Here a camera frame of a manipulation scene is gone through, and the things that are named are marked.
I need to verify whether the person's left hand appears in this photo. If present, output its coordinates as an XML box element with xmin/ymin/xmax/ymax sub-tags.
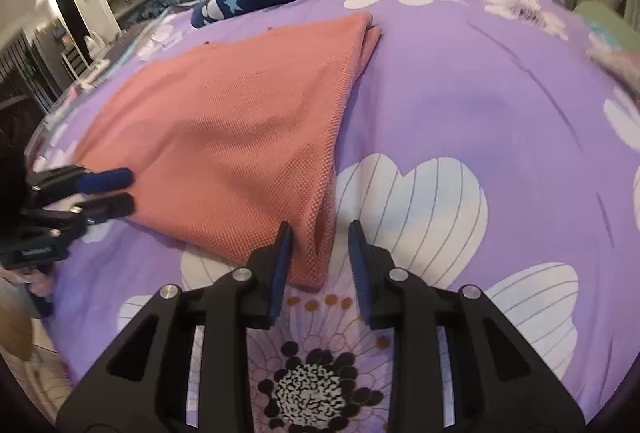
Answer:
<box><xmin>19</xmin><ymin>269</ymin><xmax>54</xmax><ymax>300</ymax></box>

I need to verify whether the green pillow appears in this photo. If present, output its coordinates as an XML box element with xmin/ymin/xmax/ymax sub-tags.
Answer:
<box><xmin>572</xmin><ymin>0</ymin><xmax>640</xmax><ymax>54</ymax></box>

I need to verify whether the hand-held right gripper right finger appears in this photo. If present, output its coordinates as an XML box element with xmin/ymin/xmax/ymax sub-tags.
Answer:
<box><xmin>347</xmin><ymin>219</ymin><xmax>586</xmax><ymax>433</ymax></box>

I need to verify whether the teal plush blanket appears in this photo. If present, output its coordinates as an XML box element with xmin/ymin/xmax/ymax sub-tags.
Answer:
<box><xmin>125</xmin><ymin>0</ymin><xmax>221</xmax><ymax>21</ymax></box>

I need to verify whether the white rabbit figure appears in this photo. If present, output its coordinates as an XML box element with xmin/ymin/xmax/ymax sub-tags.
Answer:
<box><xmin>84</xmin><ymin>33</ymin><xmax>108</xmax><ymax>60</ymax></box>

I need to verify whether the purple floral bedsheet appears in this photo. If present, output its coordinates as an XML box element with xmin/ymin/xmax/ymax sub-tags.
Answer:
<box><xmin>30</xmin><ymin>0</ymin><xmax>640</xmax><ymax>433</ymax></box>

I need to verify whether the pink long sleeve shirt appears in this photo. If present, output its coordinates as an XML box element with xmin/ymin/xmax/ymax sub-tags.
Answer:
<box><xmin>70</xmin><ymin>10</ymin><xmax>383</xmax><ymax>291</ymax></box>

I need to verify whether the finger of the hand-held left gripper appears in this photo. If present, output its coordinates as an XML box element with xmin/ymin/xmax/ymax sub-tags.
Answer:
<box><xmin>27</xmin><ymin>165</ymin><xmax>135</xmax><ymax>204</ymax></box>
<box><xmin>20</xmin><ymin>193</ymin><xmax>136</xmax><ymax>234</ymax></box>

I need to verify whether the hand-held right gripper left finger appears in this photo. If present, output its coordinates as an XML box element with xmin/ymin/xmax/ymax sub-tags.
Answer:
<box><xmin>56</xmin><ymin>220</ymin><xmax>296</xmax><ymax>433</ymax></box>

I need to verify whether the pink folded garment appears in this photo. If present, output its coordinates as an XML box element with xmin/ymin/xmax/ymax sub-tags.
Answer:
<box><xmin>607</xmin><ymin>50</ymin><xmax>640</xmax><ymax>98</ymax></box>

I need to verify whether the white ladder rack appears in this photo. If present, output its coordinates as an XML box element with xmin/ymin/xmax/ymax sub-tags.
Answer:
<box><xmin>61</xmin><ymin>47</ymin><xmax>96</xmax><ymax>84</ymax></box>

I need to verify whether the dark counter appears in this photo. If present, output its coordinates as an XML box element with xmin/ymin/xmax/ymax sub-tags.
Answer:
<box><xmin>115</xmin><ymin>0</ymin><xmax>162</xmax><ymax>21</ymax></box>

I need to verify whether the beige folded garment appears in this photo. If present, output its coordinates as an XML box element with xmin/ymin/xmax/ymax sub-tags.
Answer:
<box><xmin>587</xmin><ymin>33</ymin><xmax>623</xmax><ymax>68</ymax></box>

